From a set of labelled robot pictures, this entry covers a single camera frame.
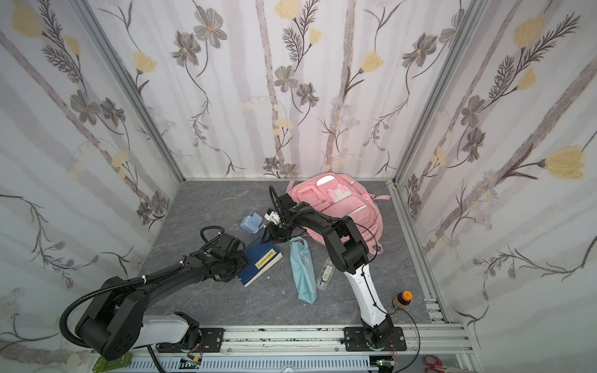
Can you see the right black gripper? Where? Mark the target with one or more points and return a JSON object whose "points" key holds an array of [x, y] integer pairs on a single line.
{"points": [[276, 228]]}

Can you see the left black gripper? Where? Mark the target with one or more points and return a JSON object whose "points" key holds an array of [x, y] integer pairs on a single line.
{"points": [[237, 260]]}

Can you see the blue book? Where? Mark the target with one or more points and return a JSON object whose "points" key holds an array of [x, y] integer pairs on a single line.
{"points": [[261, 257]]}

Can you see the pink backpack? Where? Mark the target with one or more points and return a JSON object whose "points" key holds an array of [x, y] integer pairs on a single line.
{"points": [[339, 195]]}

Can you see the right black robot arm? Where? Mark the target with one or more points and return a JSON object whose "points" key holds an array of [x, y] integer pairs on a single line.
{"points": [[347, 250]]}

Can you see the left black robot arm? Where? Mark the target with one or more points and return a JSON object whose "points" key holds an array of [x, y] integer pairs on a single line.
{"points": [[112, 320]]}

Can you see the light blue pencil sharpener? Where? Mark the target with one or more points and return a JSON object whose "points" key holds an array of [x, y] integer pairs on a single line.
{"points": [[252, 223]]}

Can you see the teal pencil case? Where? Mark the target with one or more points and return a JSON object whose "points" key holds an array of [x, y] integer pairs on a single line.
{"points": [[302, 270]]}

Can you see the clear plastic case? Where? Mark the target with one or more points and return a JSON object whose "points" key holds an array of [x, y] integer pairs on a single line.
{"points": [[325, 274]]}

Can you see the brown bottle orange cap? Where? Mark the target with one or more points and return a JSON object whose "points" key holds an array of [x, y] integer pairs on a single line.
{"points": [[402, 300]]}

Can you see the green circuit board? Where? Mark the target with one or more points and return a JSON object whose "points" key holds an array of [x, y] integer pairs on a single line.
{"points": [[103, 365]]}

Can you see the red scissors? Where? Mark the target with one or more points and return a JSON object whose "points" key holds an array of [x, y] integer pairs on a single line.
{"points": [[433, 364]]}

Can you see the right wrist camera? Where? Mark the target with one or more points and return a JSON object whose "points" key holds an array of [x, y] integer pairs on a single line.
{"points": [[273, 217]]}

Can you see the white cable duct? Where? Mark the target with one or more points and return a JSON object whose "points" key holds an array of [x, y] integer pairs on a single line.
{"points": [[269, 364]]}

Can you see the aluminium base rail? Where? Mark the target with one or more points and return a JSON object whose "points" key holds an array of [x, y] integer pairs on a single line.
{"points": [[404, 352]]}

